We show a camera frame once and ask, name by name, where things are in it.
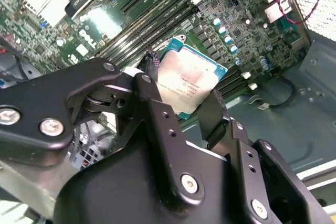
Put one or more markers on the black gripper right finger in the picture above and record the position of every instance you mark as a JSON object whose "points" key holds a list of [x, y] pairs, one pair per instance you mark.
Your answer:
{"points": [[212, 119]]}

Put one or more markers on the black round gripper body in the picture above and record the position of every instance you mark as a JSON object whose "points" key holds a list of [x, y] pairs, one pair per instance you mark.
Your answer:
{"points": [[126, 195]]}

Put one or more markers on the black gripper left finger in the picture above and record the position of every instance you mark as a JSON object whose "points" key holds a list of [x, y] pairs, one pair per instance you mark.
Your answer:
{"points": [[31, 98]]}

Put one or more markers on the silver-topped CPU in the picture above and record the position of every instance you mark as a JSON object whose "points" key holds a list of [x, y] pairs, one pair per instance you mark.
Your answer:
{"points": [[186, 77]]}

